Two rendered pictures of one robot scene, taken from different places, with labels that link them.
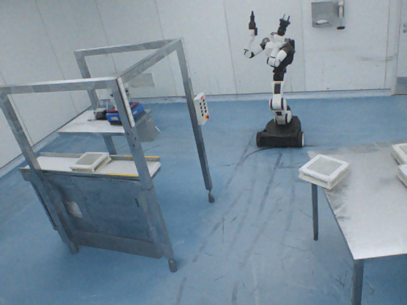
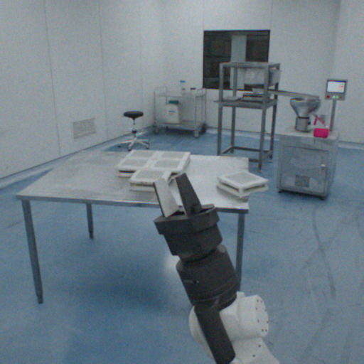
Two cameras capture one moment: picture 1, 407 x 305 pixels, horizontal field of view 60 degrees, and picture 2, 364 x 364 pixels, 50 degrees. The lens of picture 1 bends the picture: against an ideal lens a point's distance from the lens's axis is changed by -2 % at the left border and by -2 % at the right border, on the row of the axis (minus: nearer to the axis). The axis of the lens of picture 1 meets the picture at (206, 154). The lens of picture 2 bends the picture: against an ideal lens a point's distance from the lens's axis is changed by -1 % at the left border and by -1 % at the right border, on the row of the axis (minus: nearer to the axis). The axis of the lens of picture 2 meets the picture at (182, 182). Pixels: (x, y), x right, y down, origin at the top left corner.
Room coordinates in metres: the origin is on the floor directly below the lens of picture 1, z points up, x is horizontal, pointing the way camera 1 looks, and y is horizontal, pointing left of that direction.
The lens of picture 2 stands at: (4.46, -1.09, 1.81)
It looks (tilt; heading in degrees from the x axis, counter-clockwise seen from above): 20 degrees down; 182
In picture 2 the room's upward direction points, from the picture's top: straight up
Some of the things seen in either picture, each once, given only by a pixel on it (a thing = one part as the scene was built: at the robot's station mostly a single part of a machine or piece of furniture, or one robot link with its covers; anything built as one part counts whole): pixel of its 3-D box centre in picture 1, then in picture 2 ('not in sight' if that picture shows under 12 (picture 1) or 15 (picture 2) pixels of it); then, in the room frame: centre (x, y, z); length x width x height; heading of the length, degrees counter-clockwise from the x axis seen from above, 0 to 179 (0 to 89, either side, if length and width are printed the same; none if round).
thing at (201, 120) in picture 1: (201, 108); not in sight; (3.13, -0.04, 1.05); 0.17 x 0.06 x 0.26; 154
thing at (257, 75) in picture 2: not in sight; (261, 119); (-1.08, -0.12, 0.75); 1.43 x 1.06 x 1.50; 64
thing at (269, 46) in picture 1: (280, 52); not in sight; (4.25, -1.12, 1.13); 0.34 x 0.30 x 0.36; 18
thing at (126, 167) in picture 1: (86, 168); not in sight; (2.71, 1.04, 0.89); 1.35 x 0.25 x 0.05; 64
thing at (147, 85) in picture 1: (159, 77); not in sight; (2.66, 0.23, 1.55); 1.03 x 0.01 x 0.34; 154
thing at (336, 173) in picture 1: (324, 167); (242, 179); (1.96, -0.76, 0.93); 0.25 x 0.24 x 0.02; 126
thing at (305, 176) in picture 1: (324, 173); (242, 186); (1.96, -0.76, 0.88); 0.24 x 0.24 x 0.02; 36
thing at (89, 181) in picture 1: (87, 171); not in sight; (2.71, 1.04, 0.86); 1.30 x 0.29 x 0.10; 64
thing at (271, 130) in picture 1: (282, 124); not in sight; (4.20, -1.07, 0.19); 0.64 x 0.52 x 0.33; 154
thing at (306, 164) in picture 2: not in sight; (307, 161); (-0.27, 0.34, 0.38); 0.63 x 0.57 x 0.76; 64
